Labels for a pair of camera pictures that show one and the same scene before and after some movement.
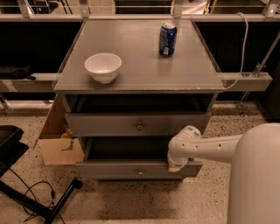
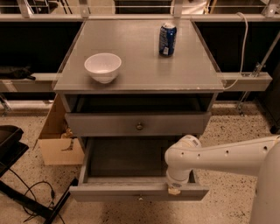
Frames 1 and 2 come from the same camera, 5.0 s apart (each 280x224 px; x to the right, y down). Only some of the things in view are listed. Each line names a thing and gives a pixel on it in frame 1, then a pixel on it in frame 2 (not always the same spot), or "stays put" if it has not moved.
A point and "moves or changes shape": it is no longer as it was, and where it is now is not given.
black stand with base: [12, 146] stays put
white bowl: [103, 66] stays put
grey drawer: [129, 158] moves or changes shape
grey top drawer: [141, 124] stays put
